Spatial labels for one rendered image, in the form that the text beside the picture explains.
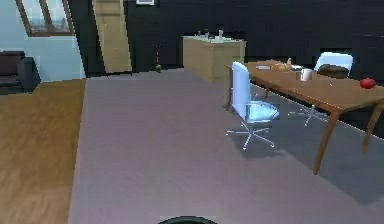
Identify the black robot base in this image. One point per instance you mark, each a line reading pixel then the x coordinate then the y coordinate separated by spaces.
pixel 186 220

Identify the pale blue swivel chair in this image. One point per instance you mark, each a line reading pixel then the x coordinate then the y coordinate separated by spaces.
pixel 241 95
pixel 335 60

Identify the small green bottle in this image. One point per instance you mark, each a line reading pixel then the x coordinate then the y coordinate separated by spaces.
pixel 158 68

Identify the light wooden cabinet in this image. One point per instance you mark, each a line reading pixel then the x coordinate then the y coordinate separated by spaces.
pixel 211 58

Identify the white bottle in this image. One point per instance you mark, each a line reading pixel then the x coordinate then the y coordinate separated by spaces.
pixel 220 34

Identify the grey plate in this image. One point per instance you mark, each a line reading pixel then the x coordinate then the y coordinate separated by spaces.
pixel 262 67

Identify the light wooden room door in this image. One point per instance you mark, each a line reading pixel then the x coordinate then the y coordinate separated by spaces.
pixel 113 36

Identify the white mug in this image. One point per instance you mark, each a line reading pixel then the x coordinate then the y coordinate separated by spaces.
pixel 305 74

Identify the brown wooden dining table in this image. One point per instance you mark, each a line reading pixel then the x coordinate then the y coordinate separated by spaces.
pixel 320 90

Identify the dark brown bowl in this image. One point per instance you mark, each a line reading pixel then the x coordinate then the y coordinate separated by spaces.
pixel 333 70

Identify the brown framed window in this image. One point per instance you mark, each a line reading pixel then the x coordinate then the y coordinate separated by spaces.
pixel 46 16

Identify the red apple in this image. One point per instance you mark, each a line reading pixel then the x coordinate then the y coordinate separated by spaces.
pixel 367 83

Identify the dark sofa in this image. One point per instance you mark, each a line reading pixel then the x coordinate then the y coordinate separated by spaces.
pixel 16 71

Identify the white framed wall picture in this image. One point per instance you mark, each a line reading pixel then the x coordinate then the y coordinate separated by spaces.
pixel 145 1

